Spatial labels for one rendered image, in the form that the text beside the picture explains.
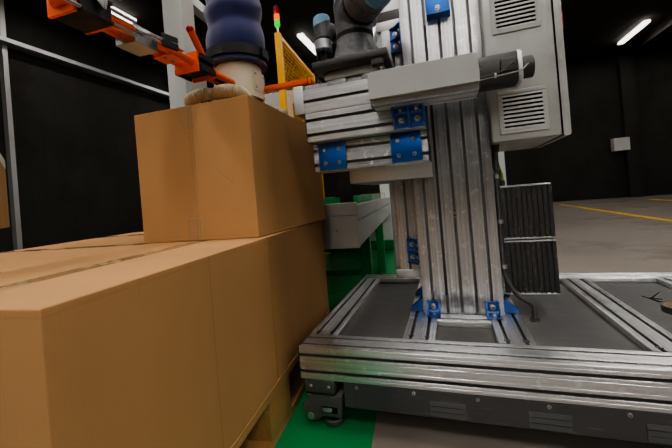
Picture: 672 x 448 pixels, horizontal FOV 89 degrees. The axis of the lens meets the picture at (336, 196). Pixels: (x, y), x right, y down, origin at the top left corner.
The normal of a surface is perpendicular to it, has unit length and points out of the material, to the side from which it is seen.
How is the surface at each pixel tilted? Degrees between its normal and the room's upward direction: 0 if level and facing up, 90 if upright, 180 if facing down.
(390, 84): 90
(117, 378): 90
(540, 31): 90
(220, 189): 90
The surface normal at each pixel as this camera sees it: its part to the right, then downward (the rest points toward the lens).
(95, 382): 0.97, -0.08
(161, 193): -0.28, 0.02
